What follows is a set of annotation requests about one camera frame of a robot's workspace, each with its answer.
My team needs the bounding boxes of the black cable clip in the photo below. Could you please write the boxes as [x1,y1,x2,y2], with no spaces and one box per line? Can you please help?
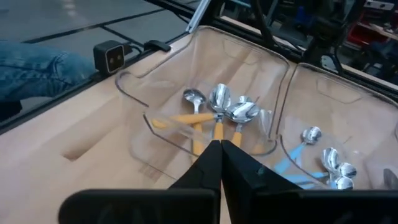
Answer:
[143,39,172,52]

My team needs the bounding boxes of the silver spoon light-blue handle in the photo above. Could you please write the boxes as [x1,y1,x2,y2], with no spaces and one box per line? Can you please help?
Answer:
[273,126,323,175]
[321,147,341,175]
[298,176,354,190]
[284,162,358,184]

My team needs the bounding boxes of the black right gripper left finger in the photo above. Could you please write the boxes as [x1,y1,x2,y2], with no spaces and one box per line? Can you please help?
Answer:
[58,139,223,224]

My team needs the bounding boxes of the silver aluminium extrusion bar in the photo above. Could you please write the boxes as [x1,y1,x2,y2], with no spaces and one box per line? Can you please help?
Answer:
[185,0,212,34]

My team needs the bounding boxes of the person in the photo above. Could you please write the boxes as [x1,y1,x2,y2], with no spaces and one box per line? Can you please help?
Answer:
[0,39,97,122]

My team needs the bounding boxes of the silver spoon with orange handle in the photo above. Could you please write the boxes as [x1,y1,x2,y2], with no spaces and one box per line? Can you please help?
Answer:
[151,95,254,130]
[223,101,261,149]
[182,88,207,156]
[208,83,232,141]

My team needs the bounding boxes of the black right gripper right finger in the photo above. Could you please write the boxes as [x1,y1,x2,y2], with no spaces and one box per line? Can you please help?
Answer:
[221,139,398,224]

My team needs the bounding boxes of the clear plastic bin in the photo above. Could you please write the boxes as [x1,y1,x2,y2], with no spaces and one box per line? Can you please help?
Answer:
[114,25,290,181]
[275,62,398,190]

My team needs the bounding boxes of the black cube camera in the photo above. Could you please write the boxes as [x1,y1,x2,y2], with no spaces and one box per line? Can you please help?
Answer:
[93,39,126,75]

